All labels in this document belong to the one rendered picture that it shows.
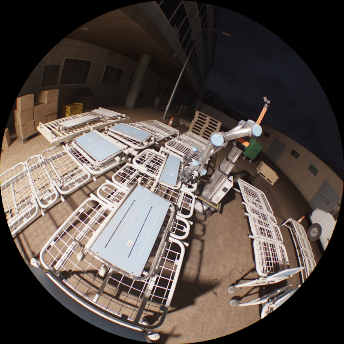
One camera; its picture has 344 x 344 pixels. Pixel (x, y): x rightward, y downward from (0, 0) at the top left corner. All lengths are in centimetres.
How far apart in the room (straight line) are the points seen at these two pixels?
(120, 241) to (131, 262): 16
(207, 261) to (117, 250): 119
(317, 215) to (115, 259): 735
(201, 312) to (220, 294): 34
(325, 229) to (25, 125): 1043
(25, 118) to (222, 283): 466
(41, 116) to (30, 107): 47
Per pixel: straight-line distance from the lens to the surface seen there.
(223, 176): 168
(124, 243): 83
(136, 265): 82
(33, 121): 371
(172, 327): 153
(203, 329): 172
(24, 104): 355
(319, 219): 725
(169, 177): 139
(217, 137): 115
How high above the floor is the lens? 136
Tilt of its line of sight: 33 degrees down
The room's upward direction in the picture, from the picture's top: 24 degrees clockwise
